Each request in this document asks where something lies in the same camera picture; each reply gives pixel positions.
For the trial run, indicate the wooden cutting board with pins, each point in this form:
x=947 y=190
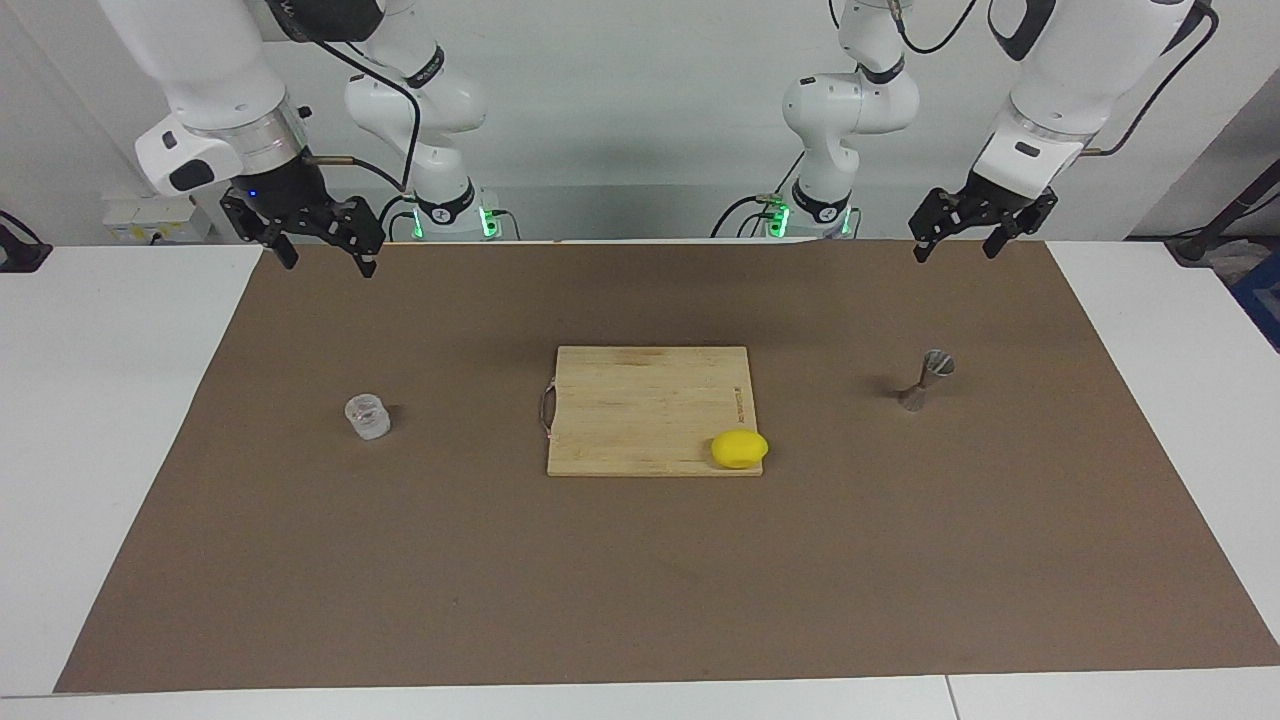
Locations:
x=640 y=410

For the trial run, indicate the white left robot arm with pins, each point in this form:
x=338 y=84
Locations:
x=1060 y=70

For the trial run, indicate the blue crate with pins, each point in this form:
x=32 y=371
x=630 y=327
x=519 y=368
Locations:
x=1262 y=300

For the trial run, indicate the black clamp mount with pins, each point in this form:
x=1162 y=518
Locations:
x=18 y=255

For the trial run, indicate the clear glass cup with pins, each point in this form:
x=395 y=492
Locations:
x=367 y=418

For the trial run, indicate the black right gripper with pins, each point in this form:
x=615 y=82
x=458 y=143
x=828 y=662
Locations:
x=285 y=195

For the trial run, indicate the black tripod stand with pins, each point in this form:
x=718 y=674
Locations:
x=1200 y=245

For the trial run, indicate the white wall socket box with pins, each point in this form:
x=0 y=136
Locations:
x=150 y=215

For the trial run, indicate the brown table mat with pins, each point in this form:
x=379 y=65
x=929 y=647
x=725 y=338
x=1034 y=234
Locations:
x=640 y=580

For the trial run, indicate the yellow lemon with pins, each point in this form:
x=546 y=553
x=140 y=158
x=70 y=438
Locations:
x=740 y=449

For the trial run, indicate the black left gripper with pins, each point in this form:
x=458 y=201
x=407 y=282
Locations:
x=1000 y=205

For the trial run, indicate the metal jigger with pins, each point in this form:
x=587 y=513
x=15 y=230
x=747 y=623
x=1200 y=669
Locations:
x=915 y=398

